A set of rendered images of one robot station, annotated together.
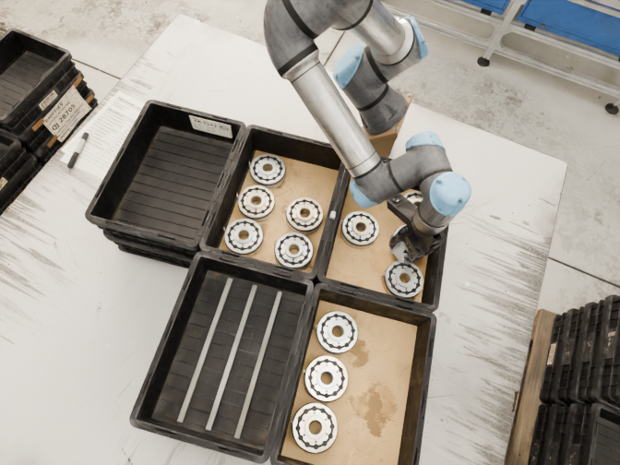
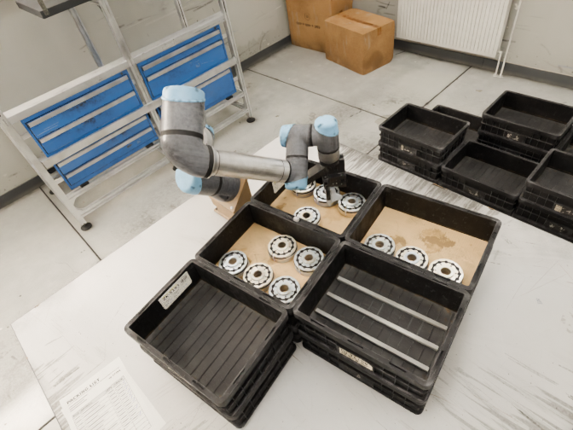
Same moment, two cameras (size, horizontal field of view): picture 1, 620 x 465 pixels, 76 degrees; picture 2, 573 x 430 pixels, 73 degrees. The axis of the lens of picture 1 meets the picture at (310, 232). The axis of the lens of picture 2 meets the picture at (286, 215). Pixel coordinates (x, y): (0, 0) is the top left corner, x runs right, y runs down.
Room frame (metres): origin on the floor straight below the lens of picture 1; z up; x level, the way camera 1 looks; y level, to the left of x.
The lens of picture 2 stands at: (-0.06, 0.69, 1.89)
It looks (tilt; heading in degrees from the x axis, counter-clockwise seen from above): 46 degrees down; 307
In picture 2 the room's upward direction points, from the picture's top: 12 degrees counter-clockwise
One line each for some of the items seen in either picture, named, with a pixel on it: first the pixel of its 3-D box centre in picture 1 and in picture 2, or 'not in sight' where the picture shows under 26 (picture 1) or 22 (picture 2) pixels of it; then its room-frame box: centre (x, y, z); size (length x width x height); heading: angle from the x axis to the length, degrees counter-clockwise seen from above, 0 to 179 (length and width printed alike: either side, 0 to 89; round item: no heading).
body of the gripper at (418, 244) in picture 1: (422, 234); (332, 171); (0.42, -0.27, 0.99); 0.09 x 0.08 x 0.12; 32
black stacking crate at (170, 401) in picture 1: (232, 351); (379, 313); (0.10, 0.14, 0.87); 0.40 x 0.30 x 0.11; 173
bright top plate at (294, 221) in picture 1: (304, 213); (281, 246); (0.49, 0.02, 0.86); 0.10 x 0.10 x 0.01
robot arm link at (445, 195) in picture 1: (444, 198); (326, 134); (0.43, -0.26, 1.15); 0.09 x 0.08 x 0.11; 19
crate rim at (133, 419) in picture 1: (229, 348); (379, 304); (0.10, 0.14, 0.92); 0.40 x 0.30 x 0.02; 173
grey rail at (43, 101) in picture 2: not in sight; (128, 61); (2.21, -0.95, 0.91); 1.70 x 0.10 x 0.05; 73
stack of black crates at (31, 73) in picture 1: (39, 109); not in sight; (1.05, 1.28, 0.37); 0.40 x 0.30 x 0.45; 163
